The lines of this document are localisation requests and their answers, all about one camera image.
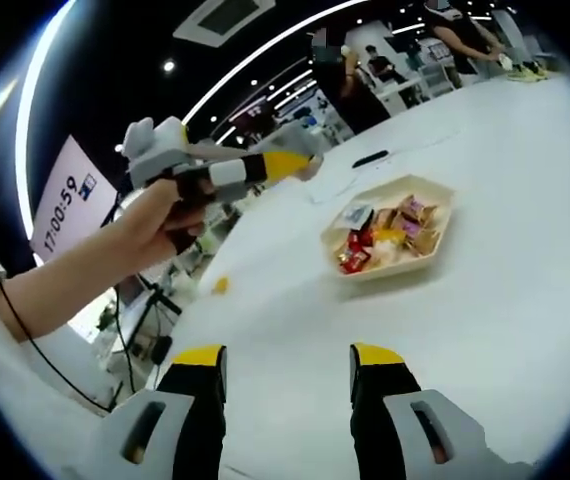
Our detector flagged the person's white shirt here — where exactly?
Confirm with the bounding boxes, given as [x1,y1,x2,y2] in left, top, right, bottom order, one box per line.
[0,209,131,480]

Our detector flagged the white cable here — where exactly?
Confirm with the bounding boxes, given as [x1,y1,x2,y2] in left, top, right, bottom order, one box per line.
[309,127,466,204]

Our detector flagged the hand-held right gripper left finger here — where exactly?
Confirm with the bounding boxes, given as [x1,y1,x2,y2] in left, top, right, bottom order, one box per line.
[95,343,228,480]

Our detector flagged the yellow food packet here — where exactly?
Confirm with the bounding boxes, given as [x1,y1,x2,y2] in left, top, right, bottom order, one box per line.
[369,227,409,264]

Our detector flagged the brown orange food bar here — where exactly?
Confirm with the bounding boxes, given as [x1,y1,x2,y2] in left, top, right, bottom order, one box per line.
[372,209,399,232]

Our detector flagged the ceiling air vent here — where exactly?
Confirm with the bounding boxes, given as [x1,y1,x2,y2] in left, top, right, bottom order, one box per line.
[172,0,277,49]

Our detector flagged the large white display screen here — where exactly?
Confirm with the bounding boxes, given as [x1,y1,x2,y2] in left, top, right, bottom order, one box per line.
[28,133,119,264]

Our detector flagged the person's left hand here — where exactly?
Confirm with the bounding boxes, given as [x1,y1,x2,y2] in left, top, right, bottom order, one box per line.
[131,178,217,265]

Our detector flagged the black oblong device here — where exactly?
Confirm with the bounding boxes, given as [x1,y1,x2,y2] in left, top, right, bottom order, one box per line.
[352,149,390,169]

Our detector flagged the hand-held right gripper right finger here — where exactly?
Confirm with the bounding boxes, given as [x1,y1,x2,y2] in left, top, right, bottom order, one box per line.
[348,342,534,480]

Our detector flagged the long curved ceiling light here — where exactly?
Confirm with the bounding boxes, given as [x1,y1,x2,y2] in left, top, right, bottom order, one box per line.
[183,0,369,124]
[14,0,79,236]

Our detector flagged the purple gold food packet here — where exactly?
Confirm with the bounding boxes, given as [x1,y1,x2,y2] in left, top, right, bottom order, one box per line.
[397,194,439,224]
[402,222,441,257]

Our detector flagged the white grey food packet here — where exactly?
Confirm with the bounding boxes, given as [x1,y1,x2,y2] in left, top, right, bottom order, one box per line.
[339,202,377,229]

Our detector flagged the black rounded object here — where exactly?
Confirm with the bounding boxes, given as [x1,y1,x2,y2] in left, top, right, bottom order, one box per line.
[153,335,174,364]

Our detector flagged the white side desk black legs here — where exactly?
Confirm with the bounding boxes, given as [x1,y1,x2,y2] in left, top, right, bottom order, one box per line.
[114,269,186,351]

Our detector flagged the cream hexagonal container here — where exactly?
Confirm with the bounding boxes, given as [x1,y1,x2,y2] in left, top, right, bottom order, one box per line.
[319,173,456,281]

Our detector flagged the person's black cable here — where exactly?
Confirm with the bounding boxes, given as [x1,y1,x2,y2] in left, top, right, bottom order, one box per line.
[0,244,116,416]

